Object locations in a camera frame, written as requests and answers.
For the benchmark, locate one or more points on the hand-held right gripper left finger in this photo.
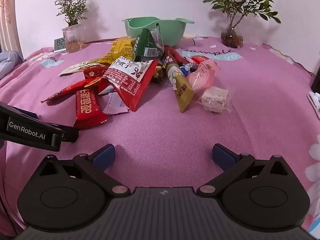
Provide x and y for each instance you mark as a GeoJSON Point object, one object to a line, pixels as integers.
{"type": "Point", "coordinates": [106, 155]}

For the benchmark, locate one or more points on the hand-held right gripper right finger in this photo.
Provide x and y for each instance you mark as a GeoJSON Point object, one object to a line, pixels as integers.
{"type": "Point", "coordinates": [222, 156]}

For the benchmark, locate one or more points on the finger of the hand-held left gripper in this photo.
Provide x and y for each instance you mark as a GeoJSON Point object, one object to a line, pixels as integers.
{"type": "Point", "coordinates": [70, 135]}
{"type": "Point", "coordinates": [28, 114]}

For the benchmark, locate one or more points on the green plastic bowl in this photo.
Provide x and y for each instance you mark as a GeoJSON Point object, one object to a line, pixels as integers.
{"type": "Point", "coordinates": [172, 31]}

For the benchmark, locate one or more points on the red snack bar gold letters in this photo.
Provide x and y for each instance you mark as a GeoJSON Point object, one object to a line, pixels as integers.
{"type": "Point", "coordinates": [88, 110]}

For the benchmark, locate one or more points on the long red snack packet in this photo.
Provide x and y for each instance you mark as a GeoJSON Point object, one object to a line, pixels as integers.
{"type": "Point", "coordinates": [67, 90]}

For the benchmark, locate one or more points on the white nougat in clear wrapper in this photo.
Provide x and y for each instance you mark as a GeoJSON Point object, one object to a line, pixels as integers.
{"type": "Point", "coordinates": [215, 98]}

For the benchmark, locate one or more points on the pink printed bedsheet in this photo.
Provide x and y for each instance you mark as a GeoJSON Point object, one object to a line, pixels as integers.
{"type": "Point", "coordinates": [160, 125]}

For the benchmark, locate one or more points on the pale green flat packet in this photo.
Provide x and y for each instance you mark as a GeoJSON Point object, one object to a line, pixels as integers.
{"type": "Point", "coordinates": [75, 68]}

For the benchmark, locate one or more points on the white digital clock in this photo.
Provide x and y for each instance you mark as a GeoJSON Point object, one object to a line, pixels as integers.
{"type": "Point", "coordinates": [59, 44]}

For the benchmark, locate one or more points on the large red and white packet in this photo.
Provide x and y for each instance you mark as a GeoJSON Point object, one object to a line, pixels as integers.
{"type": "Point", "coordinates": [130, 80]}

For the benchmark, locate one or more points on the olive green snack packet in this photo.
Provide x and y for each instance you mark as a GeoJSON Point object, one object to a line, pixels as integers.
{"type": "Point", "coordinates": [181, 87]}

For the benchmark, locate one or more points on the pink translucent packet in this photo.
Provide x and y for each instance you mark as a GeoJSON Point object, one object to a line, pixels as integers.
{"type": "Point", "coordinates": [202, 77]}

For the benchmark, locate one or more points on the small plant in clear cup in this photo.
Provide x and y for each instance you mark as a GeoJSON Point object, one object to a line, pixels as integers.
{"type": "Point", "coordinates": [72, 35]}

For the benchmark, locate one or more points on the blue foil candy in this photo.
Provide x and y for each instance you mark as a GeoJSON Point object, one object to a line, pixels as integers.
{"type": "Point", "coordinates": [186, 70]}

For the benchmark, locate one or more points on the pink patterned curtain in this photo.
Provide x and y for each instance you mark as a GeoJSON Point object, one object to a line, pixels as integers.
{"type": "Point", "coordinates": [8, 20]}

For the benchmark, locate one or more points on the yellow snack packet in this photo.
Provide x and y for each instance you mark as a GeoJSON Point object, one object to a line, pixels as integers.
{"type": "Point", "coordinates": [120, 50]}

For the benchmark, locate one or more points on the white object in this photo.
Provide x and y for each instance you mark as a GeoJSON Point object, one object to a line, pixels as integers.
{"type": "Point", "coordinates": [315, 103]}

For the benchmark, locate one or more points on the dark red stick packet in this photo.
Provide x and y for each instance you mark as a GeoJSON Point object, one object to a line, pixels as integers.
{"type": "Point", "coordinates": [172, 55]}

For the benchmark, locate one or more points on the dark green triangular packet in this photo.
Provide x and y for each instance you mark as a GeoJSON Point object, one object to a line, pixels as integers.
{"type": "Point", "coordinates": [146, 43]}

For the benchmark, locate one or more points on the leafy plant in glass vase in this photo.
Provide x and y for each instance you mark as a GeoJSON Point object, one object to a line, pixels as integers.
{"type": "Point", "coordinates": [232, 36]}

